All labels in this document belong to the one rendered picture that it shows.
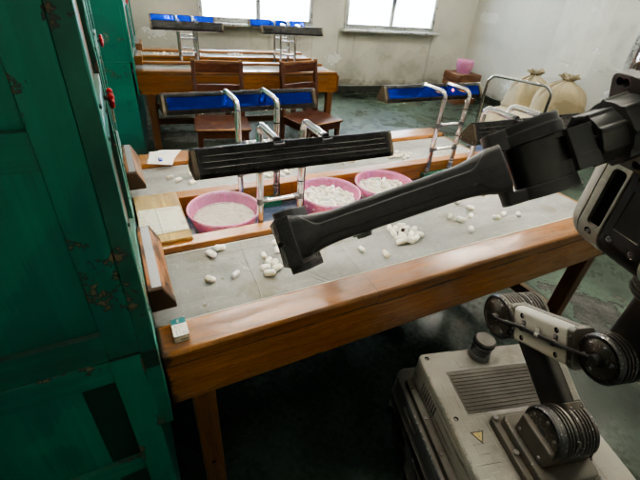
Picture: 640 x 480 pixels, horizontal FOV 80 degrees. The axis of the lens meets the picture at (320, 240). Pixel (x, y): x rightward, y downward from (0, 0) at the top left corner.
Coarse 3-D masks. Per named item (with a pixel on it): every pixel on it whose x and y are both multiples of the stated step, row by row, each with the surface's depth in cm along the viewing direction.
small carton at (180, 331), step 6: (180, 318) 92; (174, 324) 91; (180, 324) 91; (186, 324) 91; (174, 330) 89; (180, 330) 89; (186, 330) 89; (174, 336) 88; (180, 336) 88; (186, 336) 89; (174, 342) 88
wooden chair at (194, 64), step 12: (192, 60) 304; (204, 60) 307; (216, 60) 310; (240, 60) 313; (192, 72) 308; (228, 72) 316; (240, 72) 317; (192, 84) 311; (204, 84) 315; (216, 84) 318; (240, 84) 321; (204, 120) 318; (216, 120) 321; (228, 120) 323; (204, 132) 300; (216, 132) 303; (228, 132) 305
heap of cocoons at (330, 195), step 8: (304, 192) 163; (312, 192) 162; (320, 192) 166; (328, 192) 164; (336, 192) 164; (344, 192) 166; (312, 200) 158; (320, 200) 157; (328, 200) 160; (336, 200) 159; (344, 200) 158; (352, 200) 159
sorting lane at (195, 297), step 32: (416, 224) 147; (448, 224) 149; (480, 224) 151; (512, 224) 153; (544, 224) 155; (192, 256) 120; (224, 256) 121; (256, 256) 123; (352, 256) 127; (384, 256) 128; (416, 256) 129; (192, 288) 108; (224, 288) 109; (256, 288) 110; (288, 288) 111; (160, 320) 97
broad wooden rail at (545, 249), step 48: (528, 240) 139; (576, 240) 148; (336, 288) 109; (384, 288) 111; (432, 288) 120; (480, 288) 134; (192, 336) 91; (240, 336) 93; (288, 336) 101; (336, 336) 111; (192, 384) 94
